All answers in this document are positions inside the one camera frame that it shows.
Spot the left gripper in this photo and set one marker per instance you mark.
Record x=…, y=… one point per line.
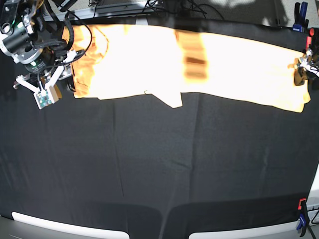
x=308, y=64

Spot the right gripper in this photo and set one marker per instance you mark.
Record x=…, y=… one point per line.
x=47, y=67

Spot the yellow t-shirt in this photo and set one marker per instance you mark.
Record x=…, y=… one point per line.
x=128, y=60

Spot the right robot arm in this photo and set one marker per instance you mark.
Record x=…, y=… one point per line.
x=33, y=36

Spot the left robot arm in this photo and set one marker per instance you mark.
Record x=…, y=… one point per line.
x=312, y=79

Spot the right red black clamp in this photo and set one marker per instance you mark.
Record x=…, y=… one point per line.
x=310, y=36

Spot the blue clamp top right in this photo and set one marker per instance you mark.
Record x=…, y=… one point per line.
x=301, y=23

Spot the black table cloth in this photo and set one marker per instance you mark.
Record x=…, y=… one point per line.
x=139, y=166

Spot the blue red clamp bottom right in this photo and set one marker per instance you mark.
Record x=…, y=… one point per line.
x=303, y=217

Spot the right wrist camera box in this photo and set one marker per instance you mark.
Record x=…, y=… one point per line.
x=47, y=97

